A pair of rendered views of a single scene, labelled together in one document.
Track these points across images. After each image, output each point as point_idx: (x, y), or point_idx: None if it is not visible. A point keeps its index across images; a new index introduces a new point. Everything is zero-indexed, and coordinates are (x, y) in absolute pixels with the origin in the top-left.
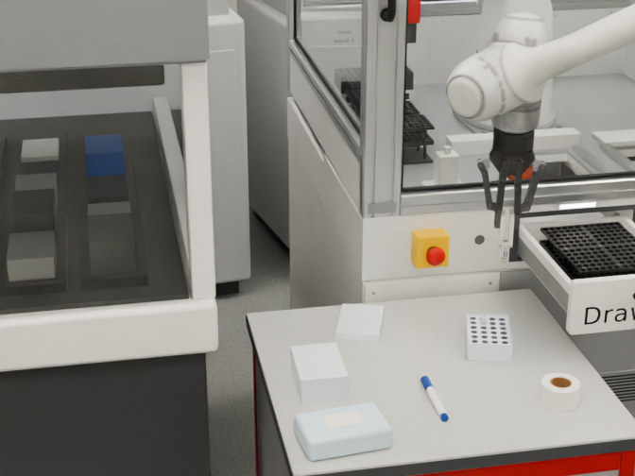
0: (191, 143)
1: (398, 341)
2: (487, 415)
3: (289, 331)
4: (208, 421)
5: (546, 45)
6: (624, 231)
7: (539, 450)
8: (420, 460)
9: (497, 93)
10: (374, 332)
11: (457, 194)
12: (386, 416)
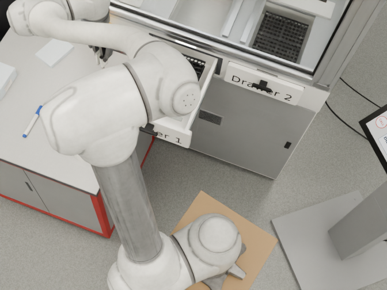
0: None
1: (60, 72)
2: (45, 142)
3: (22, 40)
4: None
5: (48, 21)
6: (198, 72)
7: (45, 175)
8: None
9: (23, 30)
10: (50, 64)
11: (117, 12)
12: (6, 119)
